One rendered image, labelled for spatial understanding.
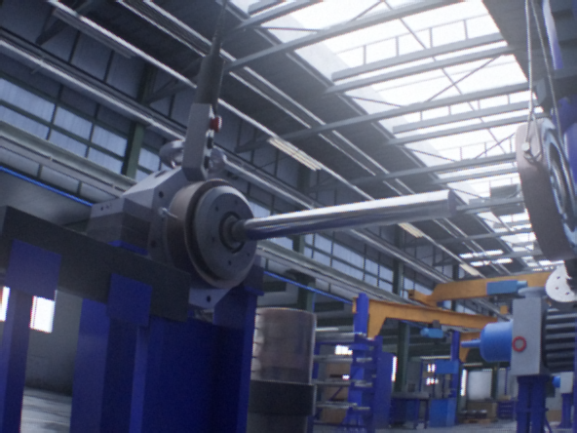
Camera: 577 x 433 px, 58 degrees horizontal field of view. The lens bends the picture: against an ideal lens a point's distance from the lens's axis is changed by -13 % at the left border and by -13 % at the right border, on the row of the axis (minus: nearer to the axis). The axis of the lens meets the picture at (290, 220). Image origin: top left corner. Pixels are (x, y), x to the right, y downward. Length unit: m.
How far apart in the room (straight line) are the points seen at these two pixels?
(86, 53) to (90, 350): 8.74
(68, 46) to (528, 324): 8.22
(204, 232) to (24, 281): 0.77
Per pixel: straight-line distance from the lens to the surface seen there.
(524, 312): 5.01
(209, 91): 1.08
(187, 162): 1.01
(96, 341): 1.84
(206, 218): 1.90
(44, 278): 1.35
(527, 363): 4.95
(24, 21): 9.85
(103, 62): 10.50
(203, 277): 1.93
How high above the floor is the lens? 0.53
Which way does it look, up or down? 18 degrees up
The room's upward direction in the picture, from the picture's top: 5 degrees clockwise
